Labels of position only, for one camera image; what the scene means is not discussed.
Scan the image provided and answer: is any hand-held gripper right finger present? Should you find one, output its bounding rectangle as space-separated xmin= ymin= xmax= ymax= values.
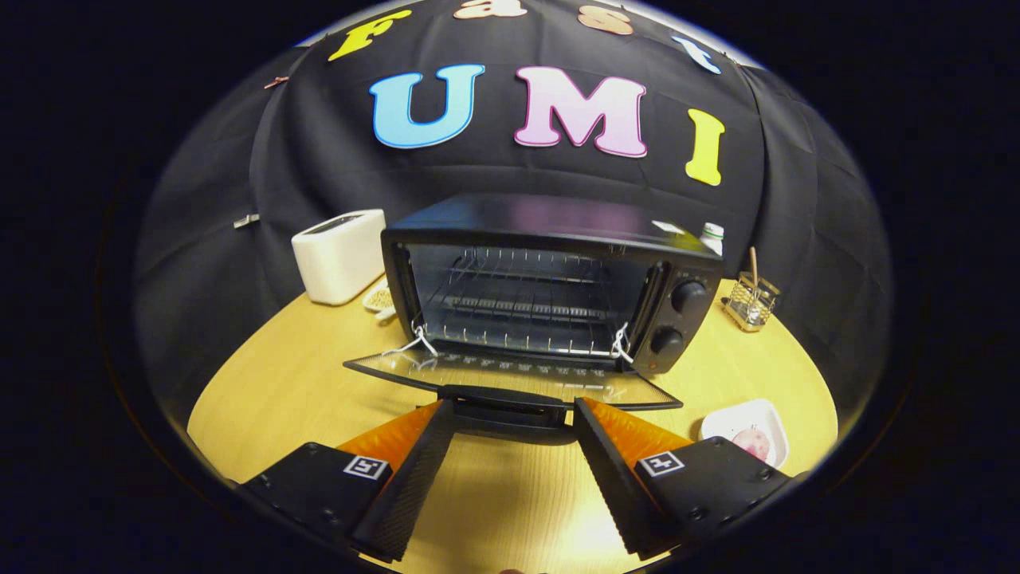
xmin=574 ymin=397 xmax=798 ymax=559

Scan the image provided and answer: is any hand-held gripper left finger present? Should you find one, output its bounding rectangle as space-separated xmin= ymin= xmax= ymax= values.
xmin=237 ymin=400 xmax=457 ymax=563

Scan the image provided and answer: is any white square plate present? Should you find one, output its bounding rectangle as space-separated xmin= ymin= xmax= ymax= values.
xmin=700 ymin=399 xmax=790 ymax=470

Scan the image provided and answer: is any pink ham slice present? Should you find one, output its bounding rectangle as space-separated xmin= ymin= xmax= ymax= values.
xmin=732 ymin=427 xmax=772 ymax=463

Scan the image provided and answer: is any black toaster oven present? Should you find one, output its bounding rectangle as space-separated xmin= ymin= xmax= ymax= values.
xmin=343 ymin=191 xmax=726 ymax=443

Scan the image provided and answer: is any white bread toaster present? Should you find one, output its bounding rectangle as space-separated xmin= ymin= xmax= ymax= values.
xmin=291 ymin=209 xmax=387 ymax=306

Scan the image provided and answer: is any small dish of grains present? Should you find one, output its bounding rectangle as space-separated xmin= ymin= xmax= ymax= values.
xmin=363 ymin=283 xmax=399 ymax=321

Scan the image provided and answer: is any metal wire holder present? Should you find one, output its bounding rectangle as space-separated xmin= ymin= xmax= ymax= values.
xmin=723 ymin=271 xmax=781 ymax=332

